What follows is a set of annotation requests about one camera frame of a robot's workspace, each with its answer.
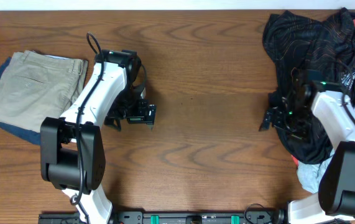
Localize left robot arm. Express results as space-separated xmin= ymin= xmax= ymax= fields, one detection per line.
xmin=38 ymin=50 xmax=156 ymax=223

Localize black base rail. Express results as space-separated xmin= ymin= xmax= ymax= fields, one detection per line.
xmin=38 ymin=203 xmax=288 ymax=224

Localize khaki cargo shorts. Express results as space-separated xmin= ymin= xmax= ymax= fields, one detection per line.
xmin=0 ymin=50 xmax=88 ymax=133

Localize black patterned shirt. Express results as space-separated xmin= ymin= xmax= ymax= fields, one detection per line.
xmin=262 ymin=8 xmax=355 ymax=164

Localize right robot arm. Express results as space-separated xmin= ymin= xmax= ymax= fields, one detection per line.
xmin=259 ymin=81 xmax=355 ymax=223

